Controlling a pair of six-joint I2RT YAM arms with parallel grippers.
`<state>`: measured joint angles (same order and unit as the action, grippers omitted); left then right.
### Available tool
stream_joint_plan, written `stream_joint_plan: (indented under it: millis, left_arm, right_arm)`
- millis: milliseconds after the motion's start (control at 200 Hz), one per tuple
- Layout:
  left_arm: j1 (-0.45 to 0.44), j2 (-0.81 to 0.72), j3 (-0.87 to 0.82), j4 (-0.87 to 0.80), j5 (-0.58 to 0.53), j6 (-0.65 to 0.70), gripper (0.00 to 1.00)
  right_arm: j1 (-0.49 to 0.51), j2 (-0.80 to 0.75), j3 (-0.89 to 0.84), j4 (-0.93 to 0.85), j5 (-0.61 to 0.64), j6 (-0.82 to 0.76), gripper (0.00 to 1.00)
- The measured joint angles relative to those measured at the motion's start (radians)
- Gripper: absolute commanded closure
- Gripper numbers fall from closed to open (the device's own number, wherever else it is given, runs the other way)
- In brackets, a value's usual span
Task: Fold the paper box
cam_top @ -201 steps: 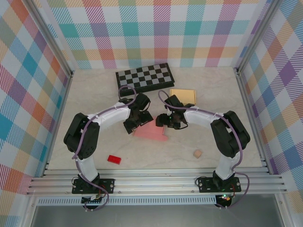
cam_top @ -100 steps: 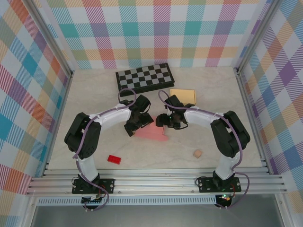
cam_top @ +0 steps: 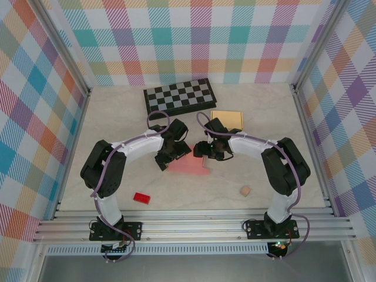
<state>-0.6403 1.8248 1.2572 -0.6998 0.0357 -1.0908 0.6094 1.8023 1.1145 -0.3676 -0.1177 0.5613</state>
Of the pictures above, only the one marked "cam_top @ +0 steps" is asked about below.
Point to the pink paper box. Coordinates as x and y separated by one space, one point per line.
188 166

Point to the yellow paper box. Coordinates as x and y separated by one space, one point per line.
232 119

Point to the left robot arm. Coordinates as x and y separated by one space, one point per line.
108 176

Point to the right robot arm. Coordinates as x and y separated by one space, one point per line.
285 170

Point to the red toy brick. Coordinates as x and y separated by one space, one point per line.
142 198

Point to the black and silver chessboard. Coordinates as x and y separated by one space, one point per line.
179 97

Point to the small wooden block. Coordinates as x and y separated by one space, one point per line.
245 191

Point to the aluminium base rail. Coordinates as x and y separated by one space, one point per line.
191 226

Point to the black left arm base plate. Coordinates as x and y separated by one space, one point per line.
133 230

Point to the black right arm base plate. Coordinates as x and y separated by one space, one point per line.
255 229

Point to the aluminium side rail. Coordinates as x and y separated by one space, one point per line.
73 141
308 123

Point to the aluminium frame post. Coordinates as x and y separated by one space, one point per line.
320 44
64 50

